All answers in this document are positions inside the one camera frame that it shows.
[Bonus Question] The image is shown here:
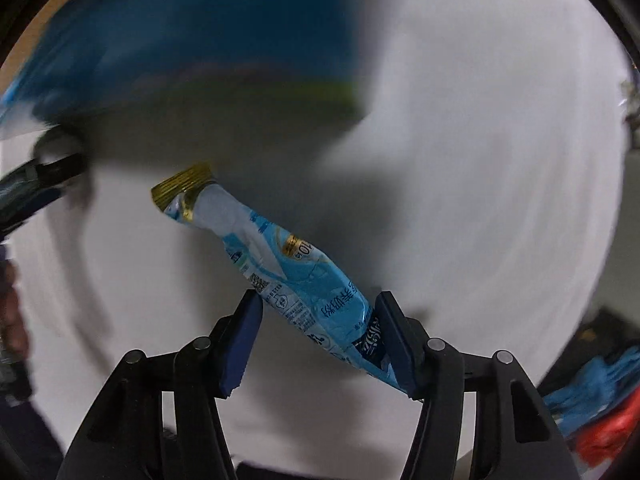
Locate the person's left hand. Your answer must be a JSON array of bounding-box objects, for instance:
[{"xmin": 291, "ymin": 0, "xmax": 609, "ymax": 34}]
[{"xmin": 0, "ymin": 260, "xmax": 29, "ymax": 361}]

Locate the blue plastic bag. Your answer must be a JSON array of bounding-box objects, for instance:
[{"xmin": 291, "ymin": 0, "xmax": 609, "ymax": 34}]
[{"xmin": 542, "ymin": 346, "xmax": 639, "ymax": 438}]

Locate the blue green cardboard box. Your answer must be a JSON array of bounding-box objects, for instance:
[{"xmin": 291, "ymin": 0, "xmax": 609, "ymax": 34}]
[{"xmin": 1, "ymin": 0, "xmax": 358, "ymax": 139}]

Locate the light blue milk pouch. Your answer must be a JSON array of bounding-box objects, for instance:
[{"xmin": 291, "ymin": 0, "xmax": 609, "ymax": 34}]
[{"xmin": 151, "ymin": 164, "xmax": 406, "ymax": 391}]

